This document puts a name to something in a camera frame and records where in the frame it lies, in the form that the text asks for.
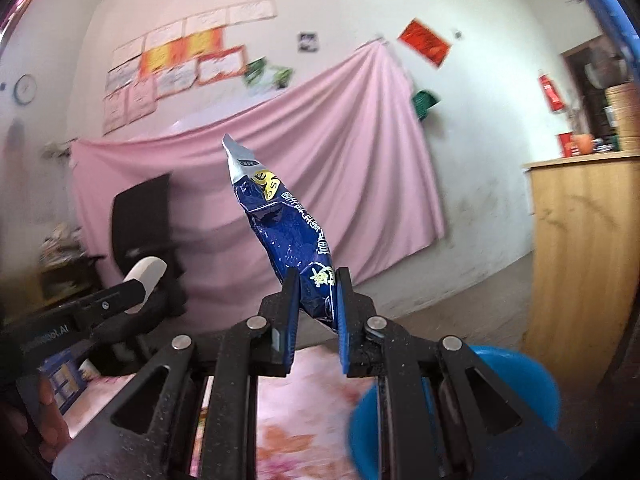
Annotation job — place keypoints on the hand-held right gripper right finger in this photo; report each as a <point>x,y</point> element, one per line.
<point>344,320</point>

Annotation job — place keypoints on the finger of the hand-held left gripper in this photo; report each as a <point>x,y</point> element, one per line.
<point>110,296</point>
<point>130,322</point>

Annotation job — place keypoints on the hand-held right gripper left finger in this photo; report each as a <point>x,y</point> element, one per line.
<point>290,320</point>

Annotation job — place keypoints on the white oval soap bar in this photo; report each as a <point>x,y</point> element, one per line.
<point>147,275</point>

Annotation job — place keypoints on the blue snack wrapper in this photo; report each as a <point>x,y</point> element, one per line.
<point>285,230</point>

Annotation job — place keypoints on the blue plastic bucket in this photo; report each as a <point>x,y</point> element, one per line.
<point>525,385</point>

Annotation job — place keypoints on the person's left hand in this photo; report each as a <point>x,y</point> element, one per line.
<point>52,430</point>

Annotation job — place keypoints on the blue cardboard box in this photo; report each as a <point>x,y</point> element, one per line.
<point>65,380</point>

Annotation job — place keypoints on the wooden desk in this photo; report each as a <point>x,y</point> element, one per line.
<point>50,280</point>

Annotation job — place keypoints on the stack of books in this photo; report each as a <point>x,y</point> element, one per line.
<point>60,242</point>

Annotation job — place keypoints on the black office chair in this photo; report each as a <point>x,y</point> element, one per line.
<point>145,220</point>

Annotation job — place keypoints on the pink floral blanket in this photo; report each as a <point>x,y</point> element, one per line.
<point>300,410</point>

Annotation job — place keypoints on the red black hanging ornament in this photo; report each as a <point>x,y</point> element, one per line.
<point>16,140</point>

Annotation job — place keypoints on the green hanging bag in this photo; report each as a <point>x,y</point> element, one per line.
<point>425,104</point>

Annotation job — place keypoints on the green leaf photo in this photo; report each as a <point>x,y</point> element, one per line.
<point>281,77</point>

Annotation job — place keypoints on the wooden cabinet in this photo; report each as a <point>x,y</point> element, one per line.
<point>585,260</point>

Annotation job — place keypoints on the flower photo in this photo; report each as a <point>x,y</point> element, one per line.
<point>254,72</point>

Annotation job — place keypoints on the small black white photo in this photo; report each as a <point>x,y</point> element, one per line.
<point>308,42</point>

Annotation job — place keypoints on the red cup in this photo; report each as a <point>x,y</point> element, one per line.
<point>565,145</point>

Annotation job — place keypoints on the orange fruit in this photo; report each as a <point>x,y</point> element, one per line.
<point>583,145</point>

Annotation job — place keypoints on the red hanging packet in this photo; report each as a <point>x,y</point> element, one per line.
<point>551,94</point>

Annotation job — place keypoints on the light wooden board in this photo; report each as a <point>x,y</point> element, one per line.
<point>625,115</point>

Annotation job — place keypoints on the pink wall cloth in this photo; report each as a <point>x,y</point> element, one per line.
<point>350,160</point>

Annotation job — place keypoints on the round wall clock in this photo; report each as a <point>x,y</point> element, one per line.
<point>25,89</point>

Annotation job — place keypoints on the group of wall certificates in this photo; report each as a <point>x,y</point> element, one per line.
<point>170,60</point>

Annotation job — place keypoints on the red paper wall poster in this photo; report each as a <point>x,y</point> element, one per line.
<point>425,42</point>

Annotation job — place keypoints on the dark wooden door frame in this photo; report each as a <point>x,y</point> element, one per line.
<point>575,75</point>

